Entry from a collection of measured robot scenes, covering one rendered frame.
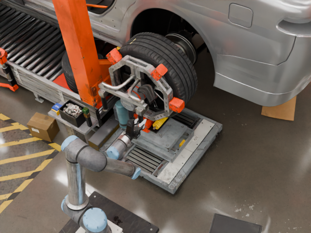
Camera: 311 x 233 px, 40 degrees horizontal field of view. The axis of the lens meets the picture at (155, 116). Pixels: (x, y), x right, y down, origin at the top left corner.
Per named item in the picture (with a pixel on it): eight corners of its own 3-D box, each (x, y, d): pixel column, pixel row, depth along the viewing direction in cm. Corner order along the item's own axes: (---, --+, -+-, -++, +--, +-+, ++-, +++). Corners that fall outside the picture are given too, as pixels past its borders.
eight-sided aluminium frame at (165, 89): (174, 124, 335) (172, 73, 294) (170, 130, 331) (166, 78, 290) (120, 98, 357) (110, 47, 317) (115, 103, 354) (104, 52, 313)
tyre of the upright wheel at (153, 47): (199, 49, 300) (124, 19, 327) (181, 69, 288) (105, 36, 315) (197, 111, 350) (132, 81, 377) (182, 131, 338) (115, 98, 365)
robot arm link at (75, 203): (77, 229, 289) (74, 155, 238) (59, 213, 296) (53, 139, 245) (94, 214, 299) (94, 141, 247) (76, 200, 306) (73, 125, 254)
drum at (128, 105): (152, 96, 328) (150, 83, 318) (135, 114, 317) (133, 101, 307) (137, 89, 334) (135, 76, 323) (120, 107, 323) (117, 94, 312)
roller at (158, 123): (177, 109, 358) (177, 104, 354) (156, 132, 343) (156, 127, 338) (171, 106, 360) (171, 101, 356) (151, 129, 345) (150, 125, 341)
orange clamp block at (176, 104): (174, 102, 318) (184, 107, 314) (168, 109, 314) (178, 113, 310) (174, 95, 312) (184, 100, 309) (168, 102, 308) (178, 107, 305)
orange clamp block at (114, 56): (123, 57, 317) (115, 47, 315) (117, 63, 313) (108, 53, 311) (119, 59, 323) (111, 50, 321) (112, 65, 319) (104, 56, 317)
